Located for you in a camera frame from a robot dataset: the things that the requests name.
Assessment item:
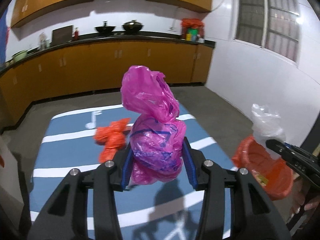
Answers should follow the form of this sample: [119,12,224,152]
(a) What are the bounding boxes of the white translucent plastic bag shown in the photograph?
[251,103,286,160]

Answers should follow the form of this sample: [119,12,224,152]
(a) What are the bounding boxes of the small red plastic bag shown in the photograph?
[93,118,131,163]

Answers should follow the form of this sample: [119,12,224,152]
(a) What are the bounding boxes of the magenta plastic bag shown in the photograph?
[120,66,187,185]

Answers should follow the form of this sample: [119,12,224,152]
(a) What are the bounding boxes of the lower wooden kitchen cabinets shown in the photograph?
[1,37,215,130]

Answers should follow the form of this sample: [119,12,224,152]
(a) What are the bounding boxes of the person's right hand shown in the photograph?
[290,177,319,218]

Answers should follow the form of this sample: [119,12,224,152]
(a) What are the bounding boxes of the red plastic waste basket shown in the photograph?
[232,135,293,201]

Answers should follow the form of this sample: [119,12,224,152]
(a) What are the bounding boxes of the blue white striped tablecloth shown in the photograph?
[29,103,238,240]

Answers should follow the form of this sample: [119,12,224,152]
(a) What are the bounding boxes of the barred window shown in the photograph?
[234,0,300,62]

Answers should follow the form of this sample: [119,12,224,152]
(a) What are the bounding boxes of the green basin on counter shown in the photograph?
[12,50,28,63]

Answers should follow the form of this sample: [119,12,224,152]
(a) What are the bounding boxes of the green yellow boxes on counter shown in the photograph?
[185,28,204,43]

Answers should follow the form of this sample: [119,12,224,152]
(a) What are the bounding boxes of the glass jar on counter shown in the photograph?
[39,33,50,51]

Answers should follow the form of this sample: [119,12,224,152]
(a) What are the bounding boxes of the dark wooden cutting board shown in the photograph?
[50,25,73,47]

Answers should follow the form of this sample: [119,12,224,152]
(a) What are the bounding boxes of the red bottle on counter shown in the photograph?
[73,27,79,41]

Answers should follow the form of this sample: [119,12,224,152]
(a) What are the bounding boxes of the red bag on counter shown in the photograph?
[181,18,204,40]

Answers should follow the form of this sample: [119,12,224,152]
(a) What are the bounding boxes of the black wok left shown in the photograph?
[95,21,116,36]

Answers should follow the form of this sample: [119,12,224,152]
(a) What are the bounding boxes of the pink blue hanging cloth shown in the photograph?
[0,9,9,69]

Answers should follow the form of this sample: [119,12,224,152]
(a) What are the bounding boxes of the black lidded wok right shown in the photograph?
[122,20,144,35]

